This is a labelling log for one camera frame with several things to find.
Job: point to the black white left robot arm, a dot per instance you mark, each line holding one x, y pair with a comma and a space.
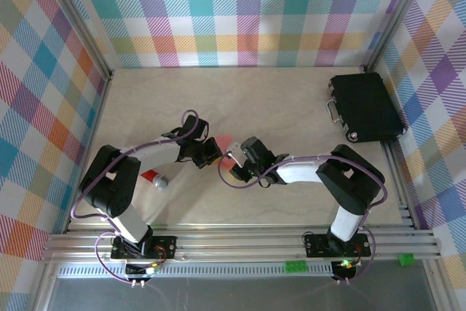
109, 187

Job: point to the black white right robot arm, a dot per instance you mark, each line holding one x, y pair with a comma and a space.
349, 183

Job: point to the grey metal sheet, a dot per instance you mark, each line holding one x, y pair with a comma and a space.
236, 294

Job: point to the red bottle with silver cap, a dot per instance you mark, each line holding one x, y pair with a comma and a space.
160, 181

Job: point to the long green toy brick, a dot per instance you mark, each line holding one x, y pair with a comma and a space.
295, 266

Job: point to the small controller circuit board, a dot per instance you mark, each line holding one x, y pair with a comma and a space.
346, 264
153, 270

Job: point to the black carrying case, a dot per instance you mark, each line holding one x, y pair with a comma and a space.
367, 103

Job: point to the short green toy brick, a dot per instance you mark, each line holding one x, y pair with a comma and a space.
406, 260

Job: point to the aluminium mounting rail beam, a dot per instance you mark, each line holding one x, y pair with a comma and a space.
236, 243

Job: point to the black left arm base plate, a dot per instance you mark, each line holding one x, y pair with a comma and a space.
167, 245

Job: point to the aluminium side rail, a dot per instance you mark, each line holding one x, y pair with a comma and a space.
404, 212
95, 125

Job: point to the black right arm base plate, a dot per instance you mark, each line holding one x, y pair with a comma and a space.
313, 247

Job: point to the aluminium corner post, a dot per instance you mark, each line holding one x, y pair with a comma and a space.
78, 16
395, 16

